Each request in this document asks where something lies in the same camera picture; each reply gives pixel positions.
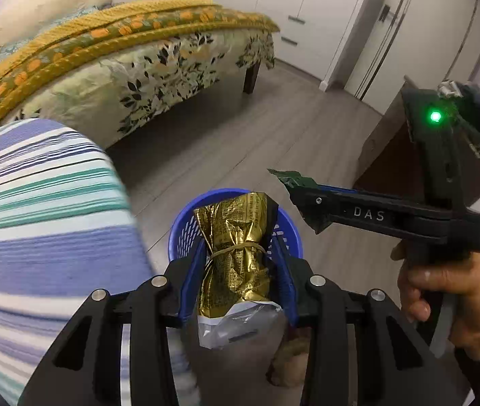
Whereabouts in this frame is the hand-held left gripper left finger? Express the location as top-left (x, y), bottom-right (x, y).
top-left (18, 240), bottom-right (208, 406)

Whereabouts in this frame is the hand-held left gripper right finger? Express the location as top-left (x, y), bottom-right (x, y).
top-left (271, 233), bottom-right (474, 406)

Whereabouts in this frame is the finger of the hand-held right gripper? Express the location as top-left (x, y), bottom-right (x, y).
top-left (314, 184), bottom-right (368, 198)
top-left (288, 192), bottom-right (343, 235)

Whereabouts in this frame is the dark green wrapper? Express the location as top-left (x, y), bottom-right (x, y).
top-left (266, 168), bottom-right (321, 193)

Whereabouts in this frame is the gold foil snack packet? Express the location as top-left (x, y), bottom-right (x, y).
top-left (193, 191), bottom-right (284, 349)

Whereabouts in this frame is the blue plastic basket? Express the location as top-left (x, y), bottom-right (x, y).
top-left (167, 187), bottom-right (304, 288)

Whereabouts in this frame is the person's right hand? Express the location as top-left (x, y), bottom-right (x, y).
top-left (391, 241), bottom-right (480, 362)

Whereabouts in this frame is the tan fuzzy object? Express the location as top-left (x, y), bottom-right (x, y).
top-left (265, 332), bottom-right (310, 387)

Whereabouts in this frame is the striped tablecloth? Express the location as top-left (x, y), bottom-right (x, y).
top-left (0, 118), bottom-right (200, 406)

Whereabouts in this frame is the white door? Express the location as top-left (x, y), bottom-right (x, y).
top-left (345, 0), bottom-right (480, 113)

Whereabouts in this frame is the white wardrobe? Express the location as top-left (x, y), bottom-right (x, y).
top-left (206, 0), bottom-right (376, 89)

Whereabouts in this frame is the floral bed sheet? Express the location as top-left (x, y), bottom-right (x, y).
top-left (9, 29), bottom-right (277, 151)

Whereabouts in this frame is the mustard quilt with orange print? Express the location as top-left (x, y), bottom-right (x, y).
top-left (0, 0), bottom-right (281, 149)

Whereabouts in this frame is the cream headboard cushion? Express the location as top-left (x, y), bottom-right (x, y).
top-left (0, 0), bottom-right (114, 68)

